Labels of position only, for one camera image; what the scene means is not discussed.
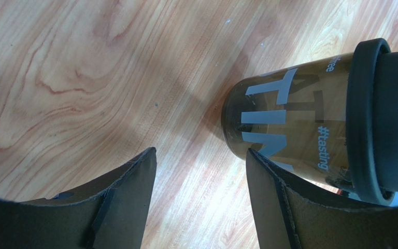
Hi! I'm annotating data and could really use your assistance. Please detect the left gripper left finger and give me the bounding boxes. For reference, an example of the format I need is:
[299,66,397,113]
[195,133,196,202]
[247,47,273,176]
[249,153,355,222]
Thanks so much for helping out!
[0,147,157,248]

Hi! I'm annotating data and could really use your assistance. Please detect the single black cup lid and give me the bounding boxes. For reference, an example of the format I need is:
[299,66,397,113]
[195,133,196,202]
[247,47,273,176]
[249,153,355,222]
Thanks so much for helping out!
[346,38,398,205]

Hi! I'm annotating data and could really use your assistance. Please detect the single dark coffee cup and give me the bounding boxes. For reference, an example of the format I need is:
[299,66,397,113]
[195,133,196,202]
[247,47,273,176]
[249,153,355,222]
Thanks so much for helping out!
[221,53,354,192]

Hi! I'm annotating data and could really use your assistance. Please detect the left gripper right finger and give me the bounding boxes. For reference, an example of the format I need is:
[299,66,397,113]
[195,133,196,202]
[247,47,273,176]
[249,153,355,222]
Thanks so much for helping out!
[246,149,398,248]

